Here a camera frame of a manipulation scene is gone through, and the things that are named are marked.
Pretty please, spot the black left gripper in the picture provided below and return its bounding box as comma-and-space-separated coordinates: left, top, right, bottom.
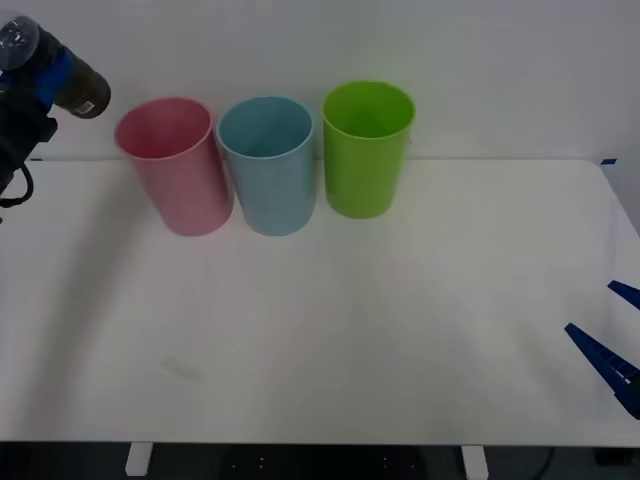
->
0, 46, 75, 174

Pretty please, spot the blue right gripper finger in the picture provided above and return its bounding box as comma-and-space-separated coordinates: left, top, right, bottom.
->
564, 322, 640, 421
607, 279, 640, 311

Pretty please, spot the dark plastic bottle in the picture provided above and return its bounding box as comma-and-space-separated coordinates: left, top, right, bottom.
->
0, 14, 112, 120

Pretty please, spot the white table leg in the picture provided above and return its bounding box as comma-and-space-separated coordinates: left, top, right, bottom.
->
124, 442, 154, 477
461, 444, 489, 480

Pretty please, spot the pink plastic waste bin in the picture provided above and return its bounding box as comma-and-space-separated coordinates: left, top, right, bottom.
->
113, 96, 236, 238

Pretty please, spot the pale blue plastic waste bin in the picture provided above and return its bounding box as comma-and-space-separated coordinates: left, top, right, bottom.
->
215, 95, 317, 237

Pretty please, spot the green plastic waste bin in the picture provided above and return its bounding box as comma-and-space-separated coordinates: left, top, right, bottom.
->
321, 79, 418, 220

